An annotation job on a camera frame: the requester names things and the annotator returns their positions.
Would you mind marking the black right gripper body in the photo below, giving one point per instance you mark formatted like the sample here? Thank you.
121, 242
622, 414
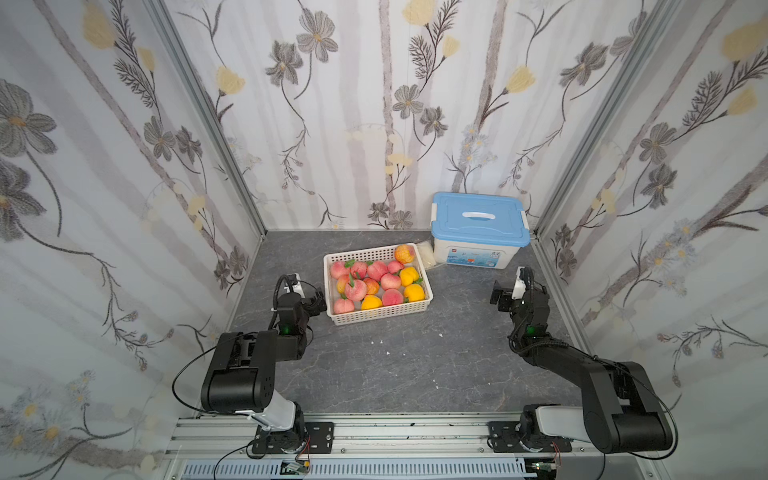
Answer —
503, 294

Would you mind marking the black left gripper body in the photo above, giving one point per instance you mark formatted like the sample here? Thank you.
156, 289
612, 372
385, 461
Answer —
312, 303

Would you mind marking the pink peach with leaf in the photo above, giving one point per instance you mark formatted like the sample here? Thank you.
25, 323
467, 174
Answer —
355, 288

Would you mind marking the pink peach row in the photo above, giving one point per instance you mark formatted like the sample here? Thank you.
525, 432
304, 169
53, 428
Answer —
390, 282

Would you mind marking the yellow peach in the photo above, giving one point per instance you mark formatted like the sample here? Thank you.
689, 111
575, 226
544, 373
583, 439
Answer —
414, 293
409, 276

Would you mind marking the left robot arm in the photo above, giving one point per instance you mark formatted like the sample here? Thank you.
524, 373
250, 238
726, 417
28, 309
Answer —
241, 375

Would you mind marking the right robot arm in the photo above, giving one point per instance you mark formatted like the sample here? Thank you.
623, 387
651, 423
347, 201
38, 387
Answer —
620, 412

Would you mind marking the white perforated plastic basket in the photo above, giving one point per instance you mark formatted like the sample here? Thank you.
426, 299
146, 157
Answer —
385, 254

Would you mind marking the blue lidded storage box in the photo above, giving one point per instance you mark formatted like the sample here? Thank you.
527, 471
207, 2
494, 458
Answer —
478, 230

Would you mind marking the clear bag of white material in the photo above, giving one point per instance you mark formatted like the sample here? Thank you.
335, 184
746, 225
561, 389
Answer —
426, 252

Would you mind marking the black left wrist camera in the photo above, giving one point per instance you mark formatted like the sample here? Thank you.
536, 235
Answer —
292, 283

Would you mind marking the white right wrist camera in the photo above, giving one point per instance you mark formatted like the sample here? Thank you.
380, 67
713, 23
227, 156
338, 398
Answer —
522, 282

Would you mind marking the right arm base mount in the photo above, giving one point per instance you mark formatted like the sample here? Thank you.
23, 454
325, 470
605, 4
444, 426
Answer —
522, 437

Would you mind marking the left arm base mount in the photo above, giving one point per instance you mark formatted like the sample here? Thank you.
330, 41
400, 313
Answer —
303, 438

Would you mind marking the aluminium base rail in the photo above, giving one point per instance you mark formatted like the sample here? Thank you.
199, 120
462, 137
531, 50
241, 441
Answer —
393, 446

